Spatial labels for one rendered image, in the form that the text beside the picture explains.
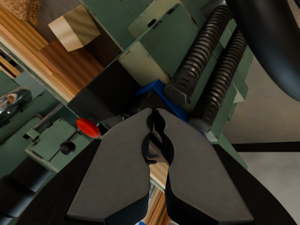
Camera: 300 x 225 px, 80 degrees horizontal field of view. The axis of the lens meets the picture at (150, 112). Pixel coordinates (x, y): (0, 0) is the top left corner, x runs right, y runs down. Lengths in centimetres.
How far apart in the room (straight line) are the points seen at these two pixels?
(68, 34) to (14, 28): 16
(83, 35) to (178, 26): 13
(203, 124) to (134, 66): 9
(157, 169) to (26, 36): 41
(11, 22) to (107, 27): 20
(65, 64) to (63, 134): 11
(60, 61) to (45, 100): 28
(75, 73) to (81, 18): 8
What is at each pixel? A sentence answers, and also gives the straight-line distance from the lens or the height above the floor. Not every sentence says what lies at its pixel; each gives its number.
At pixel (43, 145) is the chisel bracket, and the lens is 33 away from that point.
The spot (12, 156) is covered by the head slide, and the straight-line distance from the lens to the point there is 46.
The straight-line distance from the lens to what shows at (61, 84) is 32.
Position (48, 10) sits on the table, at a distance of 36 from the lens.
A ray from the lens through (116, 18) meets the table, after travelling 30.
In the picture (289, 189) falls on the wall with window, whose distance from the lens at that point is 155.
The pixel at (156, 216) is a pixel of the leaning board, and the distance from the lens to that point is 161.
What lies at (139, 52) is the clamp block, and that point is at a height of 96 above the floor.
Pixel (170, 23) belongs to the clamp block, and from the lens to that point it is 21.
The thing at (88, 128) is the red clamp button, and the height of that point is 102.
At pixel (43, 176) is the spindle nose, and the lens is 36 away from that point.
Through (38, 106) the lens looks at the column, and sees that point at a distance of 57.
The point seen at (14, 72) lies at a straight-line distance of 227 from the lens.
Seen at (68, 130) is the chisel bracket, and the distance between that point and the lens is 34.
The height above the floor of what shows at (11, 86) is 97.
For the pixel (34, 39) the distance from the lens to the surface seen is 42.
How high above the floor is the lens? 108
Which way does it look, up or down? 31 degrees down
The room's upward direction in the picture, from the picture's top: 145 degrees counter-clockwise
